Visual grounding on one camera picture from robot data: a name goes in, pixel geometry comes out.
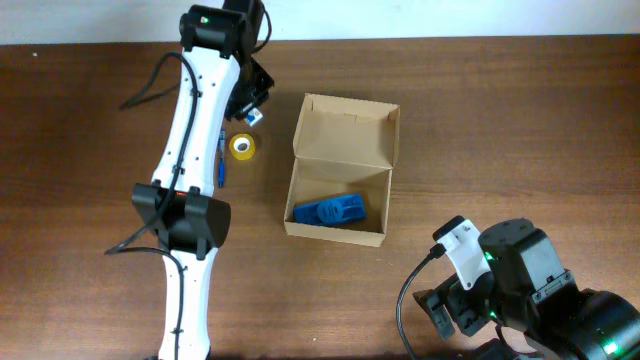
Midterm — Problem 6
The small white blue box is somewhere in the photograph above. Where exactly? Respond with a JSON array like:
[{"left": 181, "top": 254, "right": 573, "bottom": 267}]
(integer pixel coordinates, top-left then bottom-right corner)
[{"left": 245, "top": 108, "right": 264, "bottom": 127}]

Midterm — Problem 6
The brown cardboard box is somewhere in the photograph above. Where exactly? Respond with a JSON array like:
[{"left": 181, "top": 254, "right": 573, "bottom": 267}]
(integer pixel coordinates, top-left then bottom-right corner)
[{"left": 283, "top": 93, "right": 400, "bottom": 247}]

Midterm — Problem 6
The blue plastic case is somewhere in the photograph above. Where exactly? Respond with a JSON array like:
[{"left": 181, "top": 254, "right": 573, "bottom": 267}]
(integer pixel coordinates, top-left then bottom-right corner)
[{"left": 293, "top": 194, "right": 367, "bottom": 227}]

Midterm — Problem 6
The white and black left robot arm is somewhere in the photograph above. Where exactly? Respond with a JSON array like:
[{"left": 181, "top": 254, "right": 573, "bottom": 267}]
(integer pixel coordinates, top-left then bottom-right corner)
[{"left": 108, "top": 0, "right": 274, "bottom": 359}]

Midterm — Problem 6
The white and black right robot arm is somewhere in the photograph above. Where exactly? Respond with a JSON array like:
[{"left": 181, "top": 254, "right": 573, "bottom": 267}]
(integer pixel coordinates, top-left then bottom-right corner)
[{"left": 413, "top": 216, "right": 639, "bottom": 359}]

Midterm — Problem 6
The yellow tape roll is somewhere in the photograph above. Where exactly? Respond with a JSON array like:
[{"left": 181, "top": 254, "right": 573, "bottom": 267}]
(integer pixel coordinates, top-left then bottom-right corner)
[{"left": 229, "top": 133, "right": 256, "bottom": 161}]

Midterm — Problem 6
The blue ballpoint pen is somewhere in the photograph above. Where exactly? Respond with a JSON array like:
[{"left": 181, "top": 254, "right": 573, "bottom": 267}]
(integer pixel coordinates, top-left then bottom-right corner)
[{"left": 217, "top": 129, "right": 226, "bottom": 188}]

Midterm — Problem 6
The black right camera cable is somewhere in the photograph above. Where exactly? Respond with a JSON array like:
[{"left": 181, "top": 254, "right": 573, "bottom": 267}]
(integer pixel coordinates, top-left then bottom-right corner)
[{"left": 395, "top": 242, "right": 447, "bottom": 360}]

